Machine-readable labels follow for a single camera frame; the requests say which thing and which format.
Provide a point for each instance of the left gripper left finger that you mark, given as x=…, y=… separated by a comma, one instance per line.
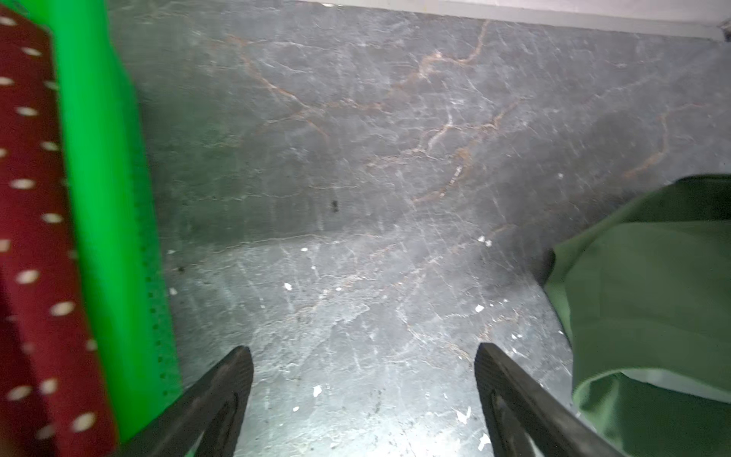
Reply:
x=207, y=419

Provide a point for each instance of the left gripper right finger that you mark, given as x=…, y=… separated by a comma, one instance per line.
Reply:
x=523, y=418

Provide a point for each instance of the green skirt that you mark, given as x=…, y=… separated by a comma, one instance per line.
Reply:
x=644, y=300

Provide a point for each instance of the red polka dot skirt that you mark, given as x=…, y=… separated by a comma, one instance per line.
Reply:
x=53, y=398

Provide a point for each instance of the green plastic basket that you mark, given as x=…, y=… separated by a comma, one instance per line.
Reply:
x=113, y=210

